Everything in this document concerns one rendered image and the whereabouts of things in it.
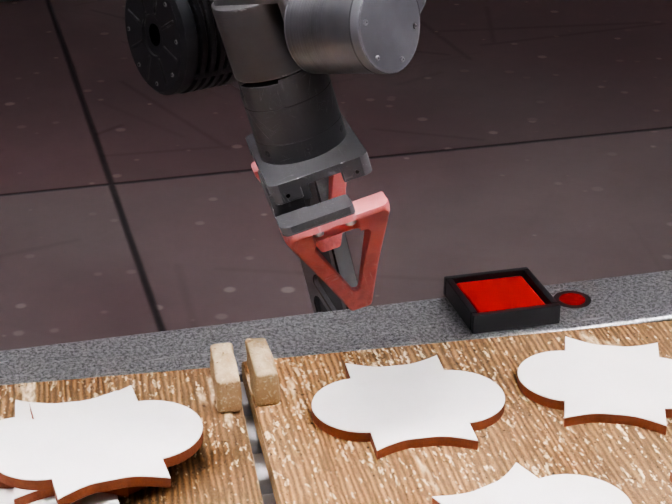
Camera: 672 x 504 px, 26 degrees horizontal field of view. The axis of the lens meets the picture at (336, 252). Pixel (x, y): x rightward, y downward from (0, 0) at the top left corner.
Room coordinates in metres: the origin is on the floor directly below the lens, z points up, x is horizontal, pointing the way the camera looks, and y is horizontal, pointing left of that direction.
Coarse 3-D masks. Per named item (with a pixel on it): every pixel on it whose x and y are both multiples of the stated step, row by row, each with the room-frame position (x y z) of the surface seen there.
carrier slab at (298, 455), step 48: (528, 336) 1.00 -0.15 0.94; (576, 336) 1.00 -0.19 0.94; (624, 336) 1.00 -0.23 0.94; (288, 384) 0.93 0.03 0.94; (288, 432) 0.86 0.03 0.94; (480, 432) 0.86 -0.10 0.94; (528, 432) 0.86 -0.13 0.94; (576, 432) 0.86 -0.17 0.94; (624, 432) 0.86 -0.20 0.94; (288, 480) 0.80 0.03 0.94; (336, 480) 0.80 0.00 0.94; (384, 480) 0.80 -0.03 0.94; (432, 480) 0.80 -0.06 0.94; (480, 480) 0.80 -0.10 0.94; (624, 480) 0.80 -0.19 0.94
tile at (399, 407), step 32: (352, 384) 0.91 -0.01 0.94; (384, 384) 0.91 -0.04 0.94; (416, 384) 0.91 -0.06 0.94; (448, 384) 0.91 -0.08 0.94; (480, 384) 0.91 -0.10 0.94; (320, 416) 0.87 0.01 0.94; (352, 416) 0.87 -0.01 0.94; (384, 416) 0.87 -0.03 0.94; (416, 416) 0.87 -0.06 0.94; (448, 416) 0.87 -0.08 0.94; (480, 416) 0.87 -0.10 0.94; (384, 448) 0.83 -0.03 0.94
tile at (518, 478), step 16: (512, 480) 0.79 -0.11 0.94; (528, 480) 0.79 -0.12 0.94; (544, 480) 0.79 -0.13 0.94; (560, 480) 0.79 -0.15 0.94; (576, 480) 0.79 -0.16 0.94; (592, 480) 0.79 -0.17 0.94; (448, 496) 0.77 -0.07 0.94; (464, 496) 0.77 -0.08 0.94; (480, 496) 0.77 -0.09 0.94; (496, 496) 0.77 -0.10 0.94; (512, 496) 0.77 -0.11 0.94; (528, 496) 0.77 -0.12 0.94; (544, 496) 0.77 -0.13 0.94; (560, 496) 0.77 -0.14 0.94; (576, 496) 0.77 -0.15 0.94; (592, 496) 0.77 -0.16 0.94; (608, 496) 0.77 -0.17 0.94; (624, 496) 0.77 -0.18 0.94
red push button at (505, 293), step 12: (516, 276) 1.12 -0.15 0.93; (468, 288) 1.10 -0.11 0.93; (480, 288) 1.10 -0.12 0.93; (492, 288) 1.10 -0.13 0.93; (504, 288) 1.10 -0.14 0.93; (516, 288) 1.10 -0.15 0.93; (528, 288) 1.10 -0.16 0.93; (480, 300) 1.07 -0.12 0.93; (492, 300) 1.07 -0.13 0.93; (504, 300) 1.07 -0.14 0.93; (516, 300) 1.07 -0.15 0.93; (528, 300) 1.07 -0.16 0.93; (540, 300) 1.07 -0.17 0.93
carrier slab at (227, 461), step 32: (32, 384) 0.93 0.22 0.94; (64, 384) 0.93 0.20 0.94; (96, 384) 0.93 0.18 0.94; (128, 384) 0.93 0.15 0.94; (160, 384) 0.93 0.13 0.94; (192, 384) 0.93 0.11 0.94; (0, 416) 0.88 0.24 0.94; (224, 416) 0.88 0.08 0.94; (224, 448) 0.84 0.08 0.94; (192, 480) 0.80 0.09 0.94; (224, 480) 0.80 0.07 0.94; (256, 480) 0.80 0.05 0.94
